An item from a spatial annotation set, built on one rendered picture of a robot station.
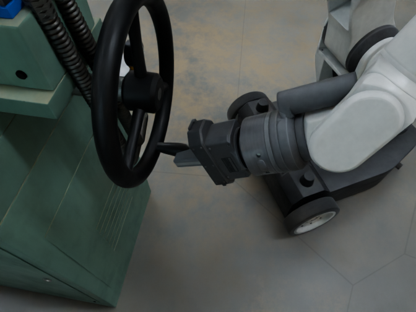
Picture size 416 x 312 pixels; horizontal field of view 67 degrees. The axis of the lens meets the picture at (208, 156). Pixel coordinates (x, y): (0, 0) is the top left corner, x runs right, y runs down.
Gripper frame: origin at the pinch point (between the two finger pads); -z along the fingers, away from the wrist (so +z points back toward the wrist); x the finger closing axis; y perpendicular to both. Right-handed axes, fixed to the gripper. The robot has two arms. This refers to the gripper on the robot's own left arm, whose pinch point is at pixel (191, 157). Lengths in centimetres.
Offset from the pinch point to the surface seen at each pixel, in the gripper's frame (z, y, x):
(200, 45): -55, -128, -29
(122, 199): -42.5, -12.4, -22.0
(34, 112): -9.1, 8.9, 19.8
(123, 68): -25.0, -27.9, 8.7
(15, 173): -20.6, 11.3, 13.0
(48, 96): -6.2, 7.8, 20.6
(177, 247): -44, -15, -55
